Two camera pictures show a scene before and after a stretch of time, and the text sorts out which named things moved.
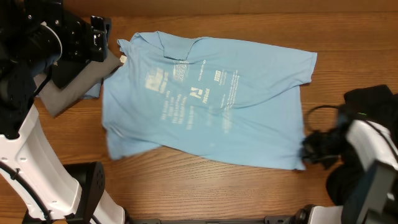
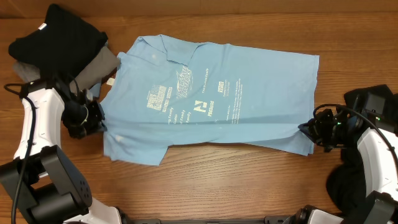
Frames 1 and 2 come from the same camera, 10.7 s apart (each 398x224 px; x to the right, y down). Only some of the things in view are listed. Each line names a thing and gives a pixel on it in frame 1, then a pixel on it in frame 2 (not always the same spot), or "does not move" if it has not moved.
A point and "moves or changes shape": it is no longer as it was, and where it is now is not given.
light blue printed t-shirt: (206, 99) moves or changes shape
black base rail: (269, 219) does not move
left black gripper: (76, 37) -> (96, 126)
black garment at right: (374, 103) does not move
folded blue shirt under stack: (94, 92) does not move
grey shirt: (58, 100) -> (89, 74)
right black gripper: (310, 154) -> (313, 129)
